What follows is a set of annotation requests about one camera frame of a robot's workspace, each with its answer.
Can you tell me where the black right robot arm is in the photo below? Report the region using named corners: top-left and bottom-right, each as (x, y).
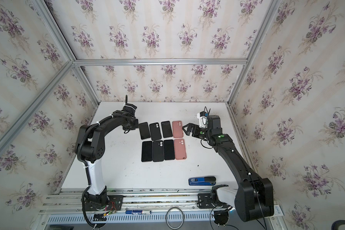
top-left (182, 115), bottom-right (275, 222)

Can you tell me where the black phone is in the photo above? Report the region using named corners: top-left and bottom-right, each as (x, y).
top-left (139, 122), bottom-right (151, 140)

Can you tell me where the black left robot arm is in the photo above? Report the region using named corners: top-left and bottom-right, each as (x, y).
top-left (74, 102), bottom-right (139, 212)

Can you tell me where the black smartphone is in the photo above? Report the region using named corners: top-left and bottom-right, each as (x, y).
top-left (141, 141), bottom-right (152, 163)

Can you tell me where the blue marker pen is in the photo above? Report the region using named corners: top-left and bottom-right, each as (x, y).
top-left (125, 210), bottom-right (151, 215)

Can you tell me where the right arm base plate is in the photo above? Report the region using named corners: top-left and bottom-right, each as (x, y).
top-left (197, 193), bottom-right (217, 209)

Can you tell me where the small circuit board with wires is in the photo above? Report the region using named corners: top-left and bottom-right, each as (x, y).
top-left (93, 201), bottom-right (117, 221)

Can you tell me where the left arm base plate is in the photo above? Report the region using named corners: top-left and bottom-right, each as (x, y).
top-left (84, 195), bottom-right (124, 211)

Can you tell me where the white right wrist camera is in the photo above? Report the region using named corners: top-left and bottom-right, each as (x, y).
top-left (197, 111), bottom-right (209, 128)

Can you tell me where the pink-cased phone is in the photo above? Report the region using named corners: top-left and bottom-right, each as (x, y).
top-left (172, 121), bottom-right (184, 139)
top-left (174, 139), bottom-right (186, 160)

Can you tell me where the purple smartphone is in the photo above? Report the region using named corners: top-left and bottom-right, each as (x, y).
top-left (163, 140), bottom-right (175, 161)

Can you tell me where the blue black box cutter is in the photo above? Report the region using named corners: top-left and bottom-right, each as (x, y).
top-left (188, 176), bottom-right (216, 186)

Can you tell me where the black phone case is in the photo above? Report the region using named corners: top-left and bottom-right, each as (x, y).
top-left (149, 122), bottom-right (162, 141)
top-left (152, 140), bottom-right (164, 162)

